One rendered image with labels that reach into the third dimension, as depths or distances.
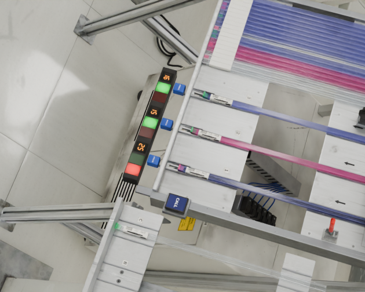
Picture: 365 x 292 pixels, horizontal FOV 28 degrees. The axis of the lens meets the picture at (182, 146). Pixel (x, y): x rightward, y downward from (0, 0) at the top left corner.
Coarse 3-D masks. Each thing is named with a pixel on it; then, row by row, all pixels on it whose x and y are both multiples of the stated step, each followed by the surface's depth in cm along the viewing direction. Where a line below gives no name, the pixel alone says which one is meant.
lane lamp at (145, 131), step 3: (141, 126) 191; (144, 126) 191; (141, 129) 191; (144, 129) 191; (147, 129) 191; (150, 129) 191; (153, 129) 191; (141, 132) 191; (144, 132) 191; (147, 132) 191; (150, 132) 191; (153, 132) 191; (138, 135) 190; (141, 135) 190; (144, 135) 190; (147, 135) 190; (150, 135) 190
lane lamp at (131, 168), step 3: (129, 165) 187; (132, 165) 187; (135, 165) 187; (126, 168) 186; (129, 168) 186; (132, 168) 186; (135, 168) 186; (138, 168) 186; (126, 171) 186; (129, 171) 186; (132, 171) 186; (135, 171) 186; (138, 171) 186; (135, 174) 186
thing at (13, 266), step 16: (0, 240) 230; (0, 256) 230; (16, 256) 234; (0, 272) 229; (16, 272) 233; (32, 272) 237; (48, 272) 242; (0, 288) 229; (16, 288) 223; (32, 288) 217; (48, 288) 212; (64, 288) 207; (80, 288) 202
